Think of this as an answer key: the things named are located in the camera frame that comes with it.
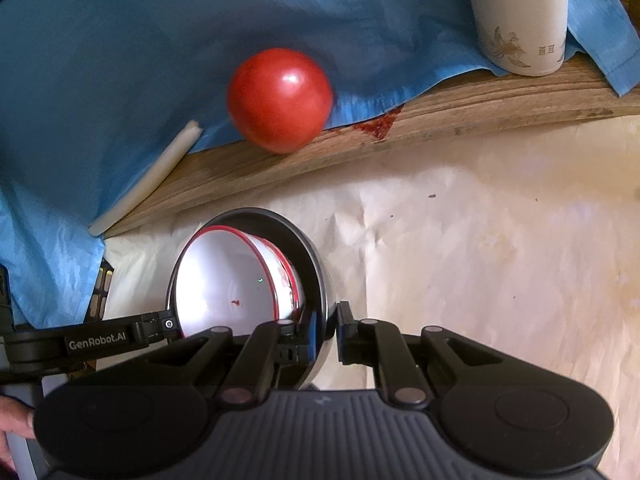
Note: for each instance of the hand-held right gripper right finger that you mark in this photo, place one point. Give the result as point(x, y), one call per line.
point(344, 345)

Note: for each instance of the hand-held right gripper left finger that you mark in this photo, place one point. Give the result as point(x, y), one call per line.
point(290, 351)

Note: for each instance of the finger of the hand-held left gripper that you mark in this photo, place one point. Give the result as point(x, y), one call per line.
point(160, 326)

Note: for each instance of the plain white red-rimmed bowl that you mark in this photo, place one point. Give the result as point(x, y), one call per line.
point(215, 285)

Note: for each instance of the stainless steel bowl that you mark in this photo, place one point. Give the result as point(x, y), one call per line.
point(316, 280)

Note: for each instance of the person's left hand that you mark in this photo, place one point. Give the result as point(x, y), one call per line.
point(15, 420)

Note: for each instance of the black plastic crate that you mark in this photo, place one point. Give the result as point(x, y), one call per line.
point(100, 290)

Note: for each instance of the white stick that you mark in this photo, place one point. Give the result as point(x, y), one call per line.
point(150, 180)

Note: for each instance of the cream table cover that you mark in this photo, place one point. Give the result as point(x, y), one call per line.
point(475, 260)

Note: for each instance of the red tomato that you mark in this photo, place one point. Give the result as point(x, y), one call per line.
point(280, 100)

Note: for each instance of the wooden shelf board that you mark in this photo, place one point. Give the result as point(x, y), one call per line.
point(450, 115)

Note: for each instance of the blue shirt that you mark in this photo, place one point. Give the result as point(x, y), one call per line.
point(125, 60)

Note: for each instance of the white thermos bottle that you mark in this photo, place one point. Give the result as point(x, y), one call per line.
point(515, 10)

